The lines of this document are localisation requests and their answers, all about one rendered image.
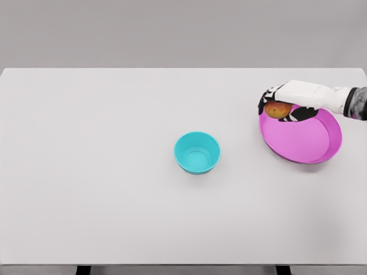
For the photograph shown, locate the blue bowl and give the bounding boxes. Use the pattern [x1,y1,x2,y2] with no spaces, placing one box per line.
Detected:
[173,131,221,175]

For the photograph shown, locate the red yellow apple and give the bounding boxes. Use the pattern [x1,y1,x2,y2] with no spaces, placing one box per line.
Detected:
[264,100,293,120]

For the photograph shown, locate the pink plate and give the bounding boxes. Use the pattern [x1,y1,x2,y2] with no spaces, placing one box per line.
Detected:
[259,103,343,164]

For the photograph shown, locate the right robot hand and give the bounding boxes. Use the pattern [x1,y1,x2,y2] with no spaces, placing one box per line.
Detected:
[257,80,325,123]

